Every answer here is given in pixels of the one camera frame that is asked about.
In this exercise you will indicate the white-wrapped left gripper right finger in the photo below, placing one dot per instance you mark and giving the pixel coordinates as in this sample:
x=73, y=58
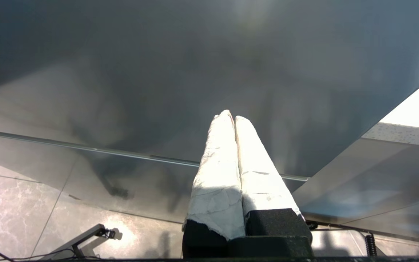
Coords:
x=260, y=182

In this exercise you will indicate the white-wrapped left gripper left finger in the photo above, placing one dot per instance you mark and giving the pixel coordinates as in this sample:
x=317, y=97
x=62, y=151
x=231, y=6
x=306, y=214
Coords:
x=216, y=182

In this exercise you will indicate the grey base cabinet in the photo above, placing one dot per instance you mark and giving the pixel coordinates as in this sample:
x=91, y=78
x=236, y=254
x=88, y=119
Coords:
x=376, y=182

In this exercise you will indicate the grey refrigerator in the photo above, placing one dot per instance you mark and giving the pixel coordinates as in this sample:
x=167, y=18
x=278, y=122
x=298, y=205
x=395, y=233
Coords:
x=158, y=72

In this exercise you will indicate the grey metal stand leg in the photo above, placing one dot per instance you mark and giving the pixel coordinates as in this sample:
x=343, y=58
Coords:
x=82, y=238

